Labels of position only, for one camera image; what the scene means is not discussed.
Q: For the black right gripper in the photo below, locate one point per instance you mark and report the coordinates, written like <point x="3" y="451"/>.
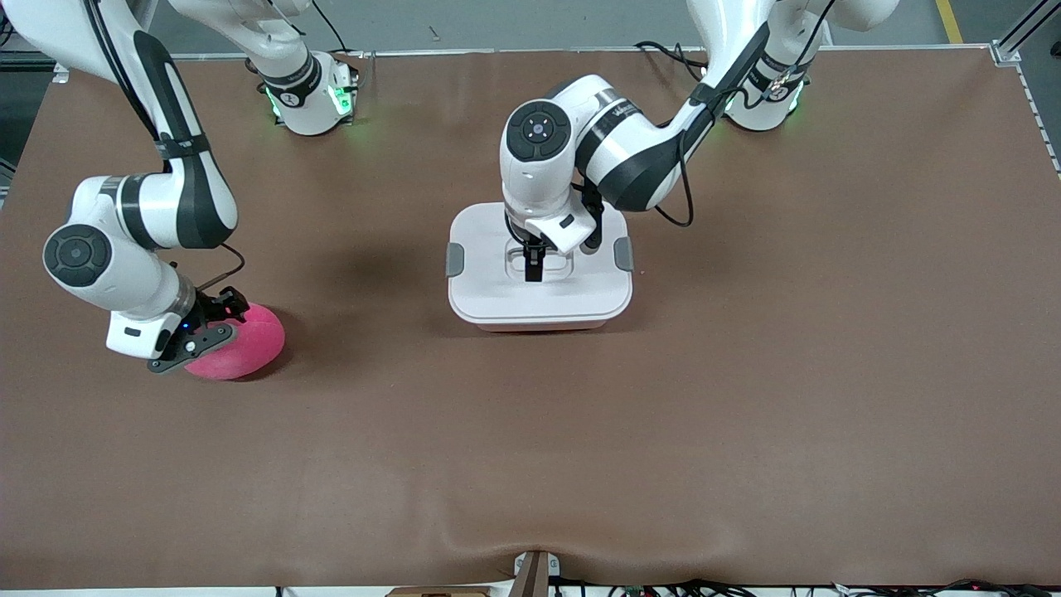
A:
<point x="217" y="307"/>

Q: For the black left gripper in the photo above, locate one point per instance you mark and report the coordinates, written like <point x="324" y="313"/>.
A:
<point x="534" y="259"/>

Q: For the pink plush toy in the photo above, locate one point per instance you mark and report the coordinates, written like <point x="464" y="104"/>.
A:
<point x="253" y="348"/>

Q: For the white box lid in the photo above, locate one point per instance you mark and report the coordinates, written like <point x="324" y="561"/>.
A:
<point x="497" y="298"/>

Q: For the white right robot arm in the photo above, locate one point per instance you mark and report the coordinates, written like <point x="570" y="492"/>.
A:
<point x="166" y="207"/>

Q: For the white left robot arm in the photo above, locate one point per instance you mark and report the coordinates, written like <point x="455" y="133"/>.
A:
<point x="630" y="149"/>

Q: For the pink translucent plastic box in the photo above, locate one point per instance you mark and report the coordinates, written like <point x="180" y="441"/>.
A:
<point x="539" y="327"/>

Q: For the brown table mat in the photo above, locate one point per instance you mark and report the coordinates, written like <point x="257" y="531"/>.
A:
<point x="530" y="464"/>

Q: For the brown wooden board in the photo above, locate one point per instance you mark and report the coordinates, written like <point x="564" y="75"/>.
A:
<point x="439" y="592"/>

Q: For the silver table edge rail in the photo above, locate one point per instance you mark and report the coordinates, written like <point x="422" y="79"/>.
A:
<point x="497" y="51"/>

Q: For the aluminium frame struts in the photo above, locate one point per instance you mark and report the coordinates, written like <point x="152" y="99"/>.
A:
<point x="60" y="73"/>

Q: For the metal table clamp bracket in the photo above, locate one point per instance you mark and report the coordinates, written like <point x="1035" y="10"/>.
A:
<point x="535" y="572"/>

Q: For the aluminium table side rail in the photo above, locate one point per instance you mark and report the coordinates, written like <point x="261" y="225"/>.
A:
<point x="1040" y="120"/>

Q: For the aluminium frame post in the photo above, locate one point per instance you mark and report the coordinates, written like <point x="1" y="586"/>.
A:
<point x="1015" y="41"/>

